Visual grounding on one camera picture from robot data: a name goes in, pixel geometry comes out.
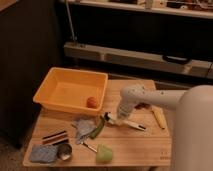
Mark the white dish brush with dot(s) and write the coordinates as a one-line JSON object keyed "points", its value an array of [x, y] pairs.
{"points": [[114, 120]]}

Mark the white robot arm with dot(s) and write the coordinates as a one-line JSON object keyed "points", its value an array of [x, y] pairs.
{"points": [[192, 142]]}

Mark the orange ball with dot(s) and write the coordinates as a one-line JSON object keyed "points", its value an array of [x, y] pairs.
{"points": [[92, 102]]}

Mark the green pepper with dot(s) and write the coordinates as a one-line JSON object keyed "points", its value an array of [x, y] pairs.
{"points": [[99, 128]]}

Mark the orange plastic bin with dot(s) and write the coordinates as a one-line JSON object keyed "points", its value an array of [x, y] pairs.
{"points": [[67, 90]]}

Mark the grey crumpled cloth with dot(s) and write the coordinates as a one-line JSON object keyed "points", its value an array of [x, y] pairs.
{"points": [[84, 127]]}

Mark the yellow corn cob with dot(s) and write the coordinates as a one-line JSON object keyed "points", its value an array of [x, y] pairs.
{"points": [[159, 116]]}

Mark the small silver knife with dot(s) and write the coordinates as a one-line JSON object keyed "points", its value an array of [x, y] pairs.
{"points": [[89, 147]]}

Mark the dark striped rectangular block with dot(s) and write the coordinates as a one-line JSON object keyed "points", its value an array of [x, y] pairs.
{"points": [[55, 138]]}

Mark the light green cup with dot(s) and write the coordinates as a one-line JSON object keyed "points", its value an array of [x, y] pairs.
{"points": [[104, 154]]}

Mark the wooden shelf board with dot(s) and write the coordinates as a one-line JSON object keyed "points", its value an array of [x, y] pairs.
{"points": [[141, 8]]}

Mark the blue sponge cloth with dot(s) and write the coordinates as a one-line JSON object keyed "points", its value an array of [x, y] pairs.
{"points": [[43, 154]]}

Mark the metal vertical pole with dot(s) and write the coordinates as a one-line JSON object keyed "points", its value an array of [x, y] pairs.
{"points": [[73, 36]]}

